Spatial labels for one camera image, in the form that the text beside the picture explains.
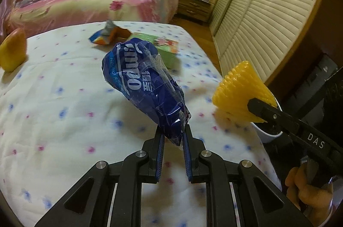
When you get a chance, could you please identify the green cartoon milk carton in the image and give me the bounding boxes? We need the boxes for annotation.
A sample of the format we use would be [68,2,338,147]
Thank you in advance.
[128,32,179,69]

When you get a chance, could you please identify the yellow orange plush fruit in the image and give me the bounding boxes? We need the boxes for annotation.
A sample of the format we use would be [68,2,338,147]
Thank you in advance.
[0,29,27,72]

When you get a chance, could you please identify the white dotted bedspread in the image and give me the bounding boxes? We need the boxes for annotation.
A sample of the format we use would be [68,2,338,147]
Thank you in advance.
[1,21,280,226]

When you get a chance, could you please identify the wooden nightstand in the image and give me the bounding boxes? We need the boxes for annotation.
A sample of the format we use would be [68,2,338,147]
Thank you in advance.
[177,0,211,23]

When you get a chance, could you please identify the yellow foam fruit net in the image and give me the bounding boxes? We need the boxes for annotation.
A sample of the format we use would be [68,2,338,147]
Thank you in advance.
[212,60,277,123]

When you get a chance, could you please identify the cream louvered wardrobe doors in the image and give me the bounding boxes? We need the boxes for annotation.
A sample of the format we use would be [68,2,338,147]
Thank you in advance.
[210,0,320,82]

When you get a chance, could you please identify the pink floral bed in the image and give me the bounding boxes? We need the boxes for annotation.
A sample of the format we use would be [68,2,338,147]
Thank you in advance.
[3,0,179,37]

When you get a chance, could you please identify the orange red torn wrapper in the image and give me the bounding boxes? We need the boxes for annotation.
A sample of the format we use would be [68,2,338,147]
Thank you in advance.
[88,20,132,45]

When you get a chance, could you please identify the blue plastic tissue wrapper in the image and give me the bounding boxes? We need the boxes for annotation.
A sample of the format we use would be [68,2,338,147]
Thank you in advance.
[102,38,191,146]

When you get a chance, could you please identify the right hand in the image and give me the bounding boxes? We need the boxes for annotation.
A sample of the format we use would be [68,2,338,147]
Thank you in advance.
[285,162,333,226]

